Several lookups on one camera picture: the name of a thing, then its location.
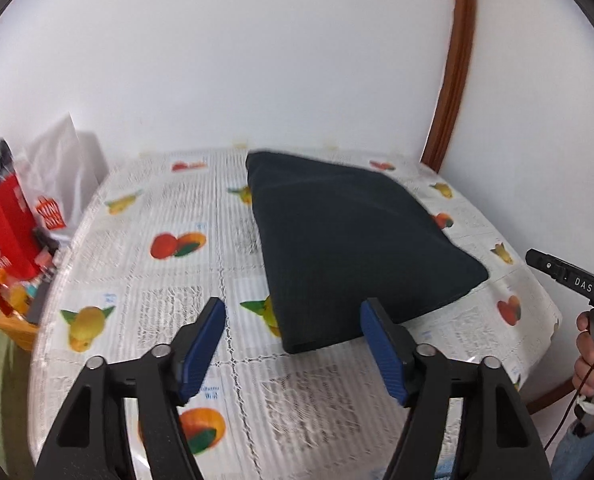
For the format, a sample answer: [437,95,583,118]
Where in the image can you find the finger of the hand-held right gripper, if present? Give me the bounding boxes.
[525,248,566,282]

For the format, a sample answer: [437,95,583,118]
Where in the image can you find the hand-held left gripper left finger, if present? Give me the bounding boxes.
[34,296,227,480]

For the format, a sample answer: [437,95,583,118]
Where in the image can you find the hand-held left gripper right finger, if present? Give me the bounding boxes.
[359,296,551,480]

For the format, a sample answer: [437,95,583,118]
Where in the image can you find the black sweatshirt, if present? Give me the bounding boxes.
[245,150,490,356]

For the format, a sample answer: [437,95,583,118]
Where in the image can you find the person's right hand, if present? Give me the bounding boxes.
[572,309,594,402]

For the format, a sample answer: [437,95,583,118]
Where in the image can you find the fruit print tablecloth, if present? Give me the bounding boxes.
[27,147,564,480]

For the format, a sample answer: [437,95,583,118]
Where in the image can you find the brown wooden baseboard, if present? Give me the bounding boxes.
[526,385,575,415]

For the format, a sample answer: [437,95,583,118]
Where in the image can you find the person's blue jeans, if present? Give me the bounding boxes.
[549,405,594,480]

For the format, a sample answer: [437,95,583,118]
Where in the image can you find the wooden chair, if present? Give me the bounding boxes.
[0,305,40,352]

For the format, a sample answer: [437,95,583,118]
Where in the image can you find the red paper bag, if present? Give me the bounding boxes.
[0,175,43,281]

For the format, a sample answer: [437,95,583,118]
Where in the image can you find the white plastic bag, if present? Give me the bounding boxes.
[14,112,109,241]

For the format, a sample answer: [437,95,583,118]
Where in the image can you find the thin black cable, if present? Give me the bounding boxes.
[542,355,594,453]

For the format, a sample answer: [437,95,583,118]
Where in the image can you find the brown wooden door frame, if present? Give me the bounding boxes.
[419,0,478,173]

